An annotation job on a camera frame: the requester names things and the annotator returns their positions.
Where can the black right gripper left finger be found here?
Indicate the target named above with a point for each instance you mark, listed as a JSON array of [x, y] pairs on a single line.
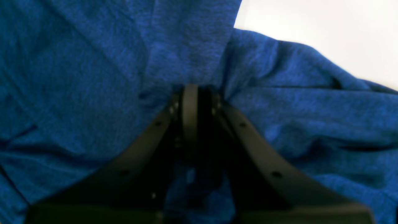
[[131, 189]]

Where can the dark blue t-shirt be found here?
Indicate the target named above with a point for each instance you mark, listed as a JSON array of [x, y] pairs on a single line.
[[81, 79]]

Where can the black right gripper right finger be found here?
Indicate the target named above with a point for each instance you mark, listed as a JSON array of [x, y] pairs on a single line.
[[266, 188]]

